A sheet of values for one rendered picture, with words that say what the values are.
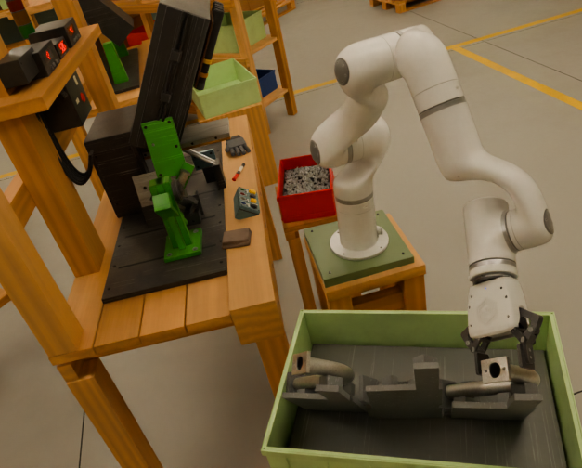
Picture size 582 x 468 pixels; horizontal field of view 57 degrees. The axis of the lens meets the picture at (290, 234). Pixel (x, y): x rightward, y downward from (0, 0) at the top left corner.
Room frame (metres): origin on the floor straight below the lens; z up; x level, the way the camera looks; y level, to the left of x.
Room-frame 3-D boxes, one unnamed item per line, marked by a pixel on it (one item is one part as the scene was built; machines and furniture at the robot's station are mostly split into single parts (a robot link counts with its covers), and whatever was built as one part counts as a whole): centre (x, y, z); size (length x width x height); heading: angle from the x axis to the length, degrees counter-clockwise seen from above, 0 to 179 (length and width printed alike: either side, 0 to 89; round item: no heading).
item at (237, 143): (2.31, 0.15, 0.91); 0.20 x 0.11 x 0.03; 9
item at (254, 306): (1.96, 0.15, 0.82); 1.50 x 0.14 x 0.15; 179
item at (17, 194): (1.96, 0.80, 1.23); 1.30 x 0.05 x 0.09; 179
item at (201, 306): (1.96, 0.43, 0.44); 1.49 x 0.70 x 0.88; 179
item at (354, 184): (1.42, -0.25, 1.18); 0.19 x 0.12 x 0.24; 103
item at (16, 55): (1.67, 0.65, 1.59); 0.15 x 0.07 x 0.07; 179
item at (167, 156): (1.89, 0.37, 1.17); 0.13 x 0.12 x 0.20; 179
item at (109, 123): (2.07, 0.57, 1.07); 0.30 x 0.18 x 0.34; 179
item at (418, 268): (1.41, -0.21, 0.83); 0.32 x 0.32 x 0.04; 4
